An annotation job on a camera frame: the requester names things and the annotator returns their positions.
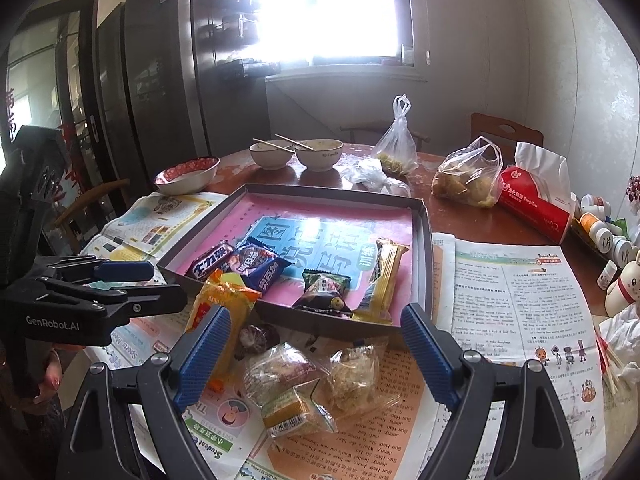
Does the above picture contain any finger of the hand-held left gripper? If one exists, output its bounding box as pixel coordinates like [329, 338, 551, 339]
[36, 255, 157, 289]
[44, 279, 189, 317]

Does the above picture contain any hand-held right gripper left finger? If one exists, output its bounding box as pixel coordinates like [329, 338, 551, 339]
[55, 304, 234, 480]

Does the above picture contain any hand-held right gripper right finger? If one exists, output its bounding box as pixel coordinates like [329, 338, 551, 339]
[400, 303, 582, 480]

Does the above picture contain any dark round candy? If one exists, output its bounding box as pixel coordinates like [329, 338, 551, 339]
[235, 324, 281, 361]

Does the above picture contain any orange snack packet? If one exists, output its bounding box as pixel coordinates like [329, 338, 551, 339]
[185, 268, 262, 393]

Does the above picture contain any brown chocolate bar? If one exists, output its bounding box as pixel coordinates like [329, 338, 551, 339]
[185, 240, 236, 281]

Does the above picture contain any clear pale pastry packet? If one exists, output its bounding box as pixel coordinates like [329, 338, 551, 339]
[325, 345, 401, 411]

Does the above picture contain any clear brown pastry packet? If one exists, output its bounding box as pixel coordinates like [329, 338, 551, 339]
[242, 342, 326, 406]

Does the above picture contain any long yellow wafer packet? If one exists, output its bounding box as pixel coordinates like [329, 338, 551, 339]
[350, 237, 411, 325]

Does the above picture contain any blue cookie packet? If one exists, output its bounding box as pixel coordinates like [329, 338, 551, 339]
[227, 242, 293, 291]

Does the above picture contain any clear packet with yellow label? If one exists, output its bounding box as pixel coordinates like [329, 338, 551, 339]
[260, 385, 338, 438]

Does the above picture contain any dark cardboard box tray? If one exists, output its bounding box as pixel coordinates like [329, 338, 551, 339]
[156, 183, 433, 341]

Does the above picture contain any green and black snack packet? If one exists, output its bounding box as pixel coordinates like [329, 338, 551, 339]
[291, 269, 353, 318]

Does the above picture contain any person's left forearm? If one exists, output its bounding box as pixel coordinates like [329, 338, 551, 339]
[0, 355, 66, 480]

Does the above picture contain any person's left hand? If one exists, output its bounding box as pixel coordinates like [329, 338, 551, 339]
[42, 350, 65, 392]

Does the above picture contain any colourful cartoon newspaper sheet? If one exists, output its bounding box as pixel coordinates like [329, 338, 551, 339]
[82, 191, 243, 286]

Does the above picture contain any light wooden armchair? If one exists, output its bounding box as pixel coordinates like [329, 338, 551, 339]
[52, 178, 131, 241]

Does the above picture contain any red patterned bowl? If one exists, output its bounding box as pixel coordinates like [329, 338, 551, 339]
[152, 156, 221, 196]

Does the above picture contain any white text newspaper sheet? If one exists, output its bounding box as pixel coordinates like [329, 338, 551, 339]
[430, 232, 608, 480]

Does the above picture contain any colourful newspaper with orange panel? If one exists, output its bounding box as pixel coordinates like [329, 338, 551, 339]
[82, 280, 456, 480]

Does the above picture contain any pink and blue booklet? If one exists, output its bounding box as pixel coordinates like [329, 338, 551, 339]
[170, 192, 416, 326]

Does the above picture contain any white ceramic bowl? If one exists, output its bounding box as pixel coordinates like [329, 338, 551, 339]
[294, 139, 344, 172]
[249, 141, 295, 171]

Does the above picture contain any clear bag of fried pastry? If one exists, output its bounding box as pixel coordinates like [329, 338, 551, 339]
[431, 136, 503, 209]

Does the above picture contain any bundle of wooden sticks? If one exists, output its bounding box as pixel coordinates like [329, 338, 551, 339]
[600, 345, 626, 396]

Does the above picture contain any red tissue pack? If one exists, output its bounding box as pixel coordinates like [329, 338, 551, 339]
[497, 141, 576, 243]

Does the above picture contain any crumpled white plastic bag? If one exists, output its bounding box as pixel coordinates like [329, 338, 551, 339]
[340, 160, 411, 196]

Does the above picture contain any crumpled white tissue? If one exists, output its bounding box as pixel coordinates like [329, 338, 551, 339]
[597, 305, 640, 378]

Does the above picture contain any small white bottle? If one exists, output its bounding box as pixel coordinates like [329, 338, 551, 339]
[597, 260, 619, 291]

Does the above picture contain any tall clear plastic bag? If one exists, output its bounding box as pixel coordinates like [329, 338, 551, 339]
[372, 94, 420, 178]

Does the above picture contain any orange medicine bottle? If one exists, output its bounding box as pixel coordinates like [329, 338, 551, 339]
[577, 212, 618, 253]

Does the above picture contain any white rabbit figurine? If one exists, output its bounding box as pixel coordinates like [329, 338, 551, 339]
[605, 247, 640, 318]

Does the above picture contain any grey refrigerator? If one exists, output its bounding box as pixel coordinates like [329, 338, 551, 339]
[97, 0, 268, 196]

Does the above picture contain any white medicine bottle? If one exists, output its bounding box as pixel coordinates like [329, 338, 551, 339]
[612, 237, 637, 267]
[575, 194, 613, 221]

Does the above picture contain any wooden chair back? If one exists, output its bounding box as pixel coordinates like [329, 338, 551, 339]
[470, 112, 544, 161]

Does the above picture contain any dark red flower ornament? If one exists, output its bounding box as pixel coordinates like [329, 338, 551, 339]
[625, 175, 640, 221]

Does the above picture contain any metal storage rack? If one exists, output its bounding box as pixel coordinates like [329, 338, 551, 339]
[200, 0, 266, 78]

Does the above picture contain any bright window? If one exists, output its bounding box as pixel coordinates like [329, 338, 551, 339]
[245, 0, 416, 68]

